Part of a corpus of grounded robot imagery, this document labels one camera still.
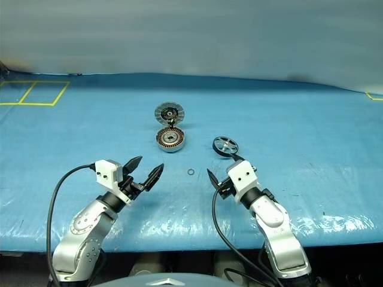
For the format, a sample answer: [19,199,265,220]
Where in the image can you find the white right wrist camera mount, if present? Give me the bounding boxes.
[226,160,259,203]

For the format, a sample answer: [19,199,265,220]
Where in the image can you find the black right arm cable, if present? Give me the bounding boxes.
[211,187,288,287]

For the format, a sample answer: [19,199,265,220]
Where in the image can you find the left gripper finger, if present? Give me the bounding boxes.
[122,155,143,175]
[142,163,165,192]

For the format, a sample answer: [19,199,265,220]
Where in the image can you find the black rotor ring silver spokes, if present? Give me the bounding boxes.
[212,135,241,158]

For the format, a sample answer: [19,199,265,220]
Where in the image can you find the blue plastic table cover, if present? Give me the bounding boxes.
[0,72,383,255]

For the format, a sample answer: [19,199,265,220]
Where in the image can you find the motor stator with copper windings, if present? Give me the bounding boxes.
[155,127,186,153]

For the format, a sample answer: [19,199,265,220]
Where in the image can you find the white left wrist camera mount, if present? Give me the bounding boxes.
[94,159,134,207]

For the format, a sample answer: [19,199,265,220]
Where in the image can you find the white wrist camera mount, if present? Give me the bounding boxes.
[94,159,134,207]
[226,160,259,203]

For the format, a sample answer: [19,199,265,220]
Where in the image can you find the silver finned motor cover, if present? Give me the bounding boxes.
[154,101,184,124]

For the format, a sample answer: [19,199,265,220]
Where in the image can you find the grey rounded cover with emblem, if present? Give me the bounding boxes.
[97,270,218,287]

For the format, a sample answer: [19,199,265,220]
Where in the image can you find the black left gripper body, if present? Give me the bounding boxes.
[118,175,150,201]

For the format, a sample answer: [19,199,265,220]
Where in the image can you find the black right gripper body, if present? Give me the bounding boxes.
[217,176,238,201]

